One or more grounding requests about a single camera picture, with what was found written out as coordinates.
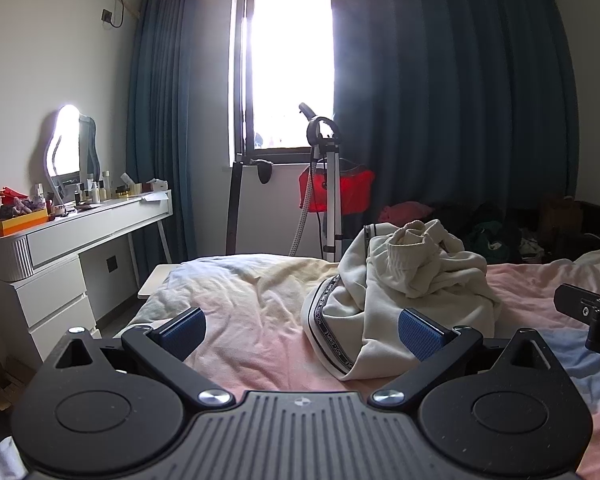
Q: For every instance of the white dressing table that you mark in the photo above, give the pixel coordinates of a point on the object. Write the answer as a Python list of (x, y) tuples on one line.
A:
[(43, 291)]

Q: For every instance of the white cushioned stool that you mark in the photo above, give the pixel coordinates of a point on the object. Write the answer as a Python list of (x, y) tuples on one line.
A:
[(155, 279)]

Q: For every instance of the dark teal curtain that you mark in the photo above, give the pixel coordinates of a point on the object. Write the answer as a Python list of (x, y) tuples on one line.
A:
[(467, 101), (157, 128)]

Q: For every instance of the black headboard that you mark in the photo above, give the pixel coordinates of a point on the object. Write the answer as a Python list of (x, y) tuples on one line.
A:
[(540, 231)]

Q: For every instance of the pink clothes pile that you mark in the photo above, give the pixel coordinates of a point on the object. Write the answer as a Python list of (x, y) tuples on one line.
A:
[(403, 213)]

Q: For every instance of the dark teal left curtain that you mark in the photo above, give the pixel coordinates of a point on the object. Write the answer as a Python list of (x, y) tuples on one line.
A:
[(157, 128)]

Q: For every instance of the window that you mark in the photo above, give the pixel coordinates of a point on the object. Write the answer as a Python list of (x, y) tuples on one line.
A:
[(283, 75)]

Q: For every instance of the garment steamer stand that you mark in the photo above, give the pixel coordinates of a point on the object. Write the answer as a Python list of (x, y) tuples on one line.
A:
[(324, 139)]

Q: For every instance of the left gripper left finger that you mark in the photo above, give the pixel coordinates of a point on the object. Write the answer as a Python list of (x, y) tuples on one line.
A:
[(163, 350)]

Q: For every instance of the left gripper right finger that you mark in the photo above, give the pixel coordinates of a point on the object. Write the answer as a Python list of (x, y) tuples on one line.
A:
[(443, 354)]

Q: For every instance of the cream white zip jacket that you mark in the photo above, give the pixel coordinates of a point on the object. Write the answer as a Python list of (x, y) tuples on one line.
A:
[(352, 318)]

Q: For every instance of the dark teal right curtain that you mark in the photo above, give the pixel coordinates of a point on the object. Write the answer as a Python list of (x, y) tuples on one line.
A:
[(467, 101)]

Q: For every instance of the wavy vanity mirror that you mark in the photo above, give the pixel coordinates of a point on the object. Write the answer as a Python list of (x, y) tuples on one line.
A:
[(70, 157)]

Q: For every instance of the pastel bed sheet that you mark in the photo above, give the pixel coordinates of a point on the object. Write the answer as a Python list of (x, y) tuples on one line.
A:
[(253, 303)]

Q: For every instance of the black folded ironing board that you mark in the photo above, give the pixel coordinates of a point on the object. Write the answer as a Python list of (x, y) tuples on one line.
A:
[(265, 169)]

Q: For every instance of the cardboard box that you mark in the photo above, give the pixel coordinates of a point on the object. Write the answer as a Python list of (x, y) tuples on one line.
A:
[(14, 378)]

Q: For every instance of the orange tray box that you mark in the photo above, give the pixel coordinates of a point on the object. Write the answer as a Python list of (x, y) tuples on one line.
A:
[(26, 221)]

